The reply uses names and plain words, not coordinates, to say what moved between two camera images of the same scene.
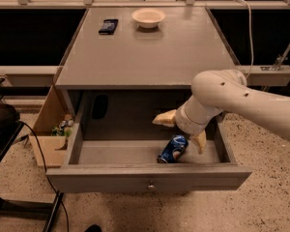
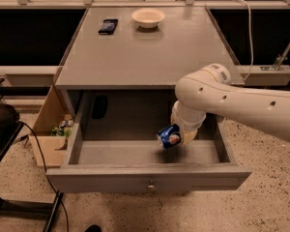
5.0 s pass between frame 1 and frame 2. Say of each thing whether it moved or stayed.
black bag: stayed
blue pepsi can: moved
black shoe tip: stayed
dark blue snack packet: stayed
